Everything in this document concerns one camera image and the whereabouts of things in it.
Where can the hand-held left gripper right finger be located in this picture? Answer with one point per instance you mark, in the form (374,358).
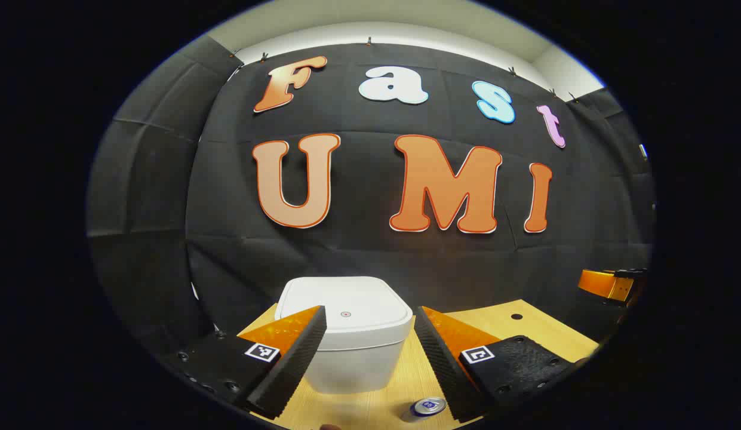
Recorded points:
(445,370)

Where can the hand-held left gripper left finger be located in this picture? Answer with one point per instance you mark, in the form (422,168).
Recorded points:
(292,364)

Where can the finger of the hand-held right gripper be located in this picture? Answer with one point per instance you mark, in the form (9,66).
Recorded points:
(603,286)

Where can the silver blue pop can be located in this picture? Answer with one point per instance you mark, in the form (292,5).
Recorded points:
(427,407)

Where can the white desktop garbage bin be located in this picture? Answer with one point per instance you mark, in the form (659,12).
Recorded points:
(352,298)

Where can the wooden desktop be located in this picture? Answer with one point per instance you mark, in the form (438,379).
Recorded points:
(543,325)

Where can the black backdrop cloth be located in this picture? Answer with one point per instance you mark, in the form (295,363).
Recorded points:
(358,239)

